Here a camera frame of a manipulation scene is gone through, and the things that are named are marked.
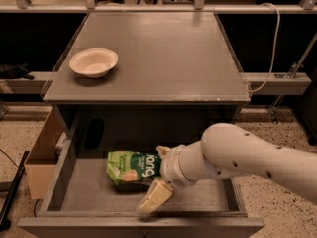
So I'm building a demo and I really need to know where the grey cabinet with counter top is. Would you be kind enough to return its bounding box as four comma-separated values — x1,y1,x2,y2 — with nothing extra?
44,12,250,151

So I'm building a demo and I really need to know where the black object on ledge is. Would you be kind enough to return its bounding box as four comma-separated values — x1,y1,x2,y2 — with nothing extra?
0,63,34,80

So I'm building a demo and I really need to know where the open grey top drawer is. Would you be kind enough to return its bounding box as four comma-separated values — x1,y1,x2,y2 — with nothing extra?
19,142,264,238

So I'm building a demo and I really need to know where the white cable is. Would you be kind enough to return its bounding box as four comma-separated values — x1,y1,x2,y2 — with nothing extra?
246,2,281,95

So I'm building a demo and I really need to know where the green rice chip bag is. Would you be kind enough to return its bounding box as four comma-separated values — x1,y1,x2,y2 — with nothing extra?
106,151,161,185

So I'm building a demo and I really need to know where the white paper bowl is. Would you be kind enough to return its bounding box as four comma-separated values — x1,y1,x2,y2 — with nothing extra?
69,48,119,78

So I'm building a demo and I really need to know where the metal diagonal strut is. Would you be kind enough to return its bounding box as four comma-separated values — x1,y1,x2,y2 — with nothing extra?
268,32,317,120

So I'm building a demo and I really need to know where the cardboard box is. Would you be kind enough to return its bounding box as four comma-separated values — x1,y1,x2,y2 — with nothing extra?
24,108,66,199

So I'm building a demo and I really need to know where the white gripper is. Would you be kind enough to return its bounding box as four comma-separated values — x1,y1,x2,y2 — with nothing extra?
137,145,194,214

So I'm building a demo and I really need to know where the black pole on floor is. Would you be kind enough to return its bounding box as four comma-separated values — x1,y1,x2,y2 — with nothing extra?
0,151,29,232

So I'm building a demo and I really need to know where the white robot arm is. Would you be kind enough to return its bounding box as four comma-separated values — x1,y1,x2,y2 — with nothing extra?
138,123,317,214

